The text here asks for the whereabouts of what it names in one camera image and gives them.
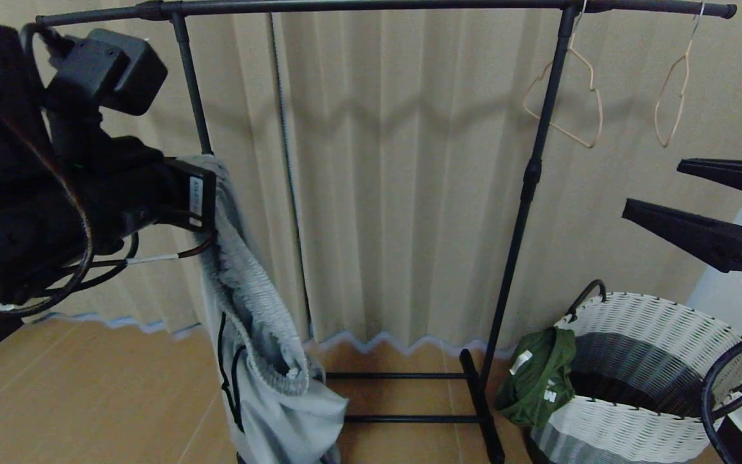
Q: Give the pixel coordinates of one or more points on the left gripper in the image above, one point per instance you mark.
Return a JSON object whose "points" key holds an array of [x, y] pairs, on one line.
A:
{"points": [[145, 200]]}

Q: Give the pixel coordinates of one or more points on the pink clothes hanger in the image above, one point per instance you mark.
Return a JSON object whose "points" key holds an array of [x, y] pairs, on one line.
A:
{"points": [[657, 122], [598, 116]]}

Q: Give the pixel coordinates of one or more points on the pale grey shorts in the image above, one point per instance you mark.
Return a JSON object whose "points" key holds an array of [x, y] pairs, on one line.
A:
{"points": [[268, 386]]}

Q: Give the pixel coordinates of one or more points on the white laundry basket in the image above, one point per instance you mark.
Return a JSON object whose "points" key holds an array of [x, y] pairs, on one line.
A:
{"points": [[661, 322]]}

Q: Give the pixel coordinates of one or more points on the black clothes rack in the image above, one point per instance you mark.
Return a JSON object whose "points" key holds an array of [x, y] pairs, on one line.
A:
{"points": [[371, 6]]}

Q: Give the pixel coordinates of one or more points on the green garment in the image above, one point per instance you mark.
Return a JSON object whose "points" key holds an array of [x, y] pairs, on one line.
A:
{"points": [[538, 386]]}

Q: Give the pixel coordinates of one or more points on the beige curtain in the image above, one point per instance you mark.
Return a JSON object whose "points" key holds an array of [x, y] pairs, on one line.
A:
{"points": [[409, 193]]}

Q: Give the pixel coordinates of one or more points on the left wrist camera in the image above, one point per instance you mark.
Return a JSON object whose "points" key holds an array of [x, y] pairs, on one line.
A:
{"points": [[113, 71]]}

